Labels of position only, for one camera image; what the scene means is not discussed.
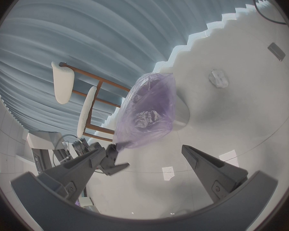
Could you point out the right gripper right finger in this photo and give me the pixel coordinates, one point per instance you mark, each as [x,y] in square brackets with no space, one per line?
[214,177]

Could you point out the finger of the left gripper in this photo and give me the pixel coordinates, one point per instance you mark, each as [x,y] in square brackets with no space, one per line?
[125,145]
[119,169]

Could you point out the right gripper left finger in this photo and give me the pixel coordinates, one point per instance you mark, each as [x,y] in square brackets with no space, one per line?
[74,177]

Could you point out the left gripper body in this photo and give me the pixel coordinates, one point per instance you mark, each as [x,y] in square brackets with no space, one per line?
[110,156]

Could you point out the purple plastic bag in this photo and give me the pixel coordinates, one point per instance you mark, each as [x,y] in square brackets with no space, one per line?
[154,97]

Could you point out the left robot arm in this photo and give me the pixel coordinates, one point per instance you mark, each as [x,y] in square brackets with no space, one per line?
[78,147]

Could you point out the white trash bin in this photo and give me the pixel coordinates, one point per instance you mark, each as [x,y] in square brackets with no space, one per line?
[183,112]

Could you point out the white cushioned wooden chair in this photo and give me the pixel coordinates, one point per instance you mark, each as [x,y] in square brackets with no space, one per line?
[62,83]

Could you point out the crumpled white paper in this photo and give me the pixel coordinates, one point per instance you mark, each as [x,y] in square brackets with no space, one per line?
[218,79]

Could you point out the pale blue curtain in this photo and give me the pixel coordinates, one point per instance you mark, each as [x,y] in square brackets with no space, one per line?
[86,32]

